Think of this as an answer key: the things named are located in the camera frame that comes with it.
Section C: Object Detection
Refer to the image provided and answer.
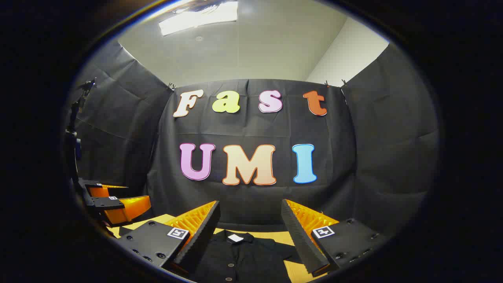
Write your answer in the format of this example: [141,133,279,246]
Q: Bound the rectangular ceiling light panel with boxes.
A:
[158,1,239,37]

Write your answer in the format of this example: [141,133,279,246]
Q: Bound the black button shirt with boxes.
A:
[189,230,303,283]

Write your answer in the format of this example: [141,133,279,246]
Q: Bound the black backdrop cloth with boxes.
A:
[65,39,440,236]

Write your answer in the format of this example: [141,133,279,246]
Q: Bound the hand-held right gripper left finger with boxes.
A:
[118,200,220,276]

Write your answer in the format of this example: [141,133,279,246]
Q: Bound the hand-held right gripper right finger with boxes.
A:
[281,199,389,277]

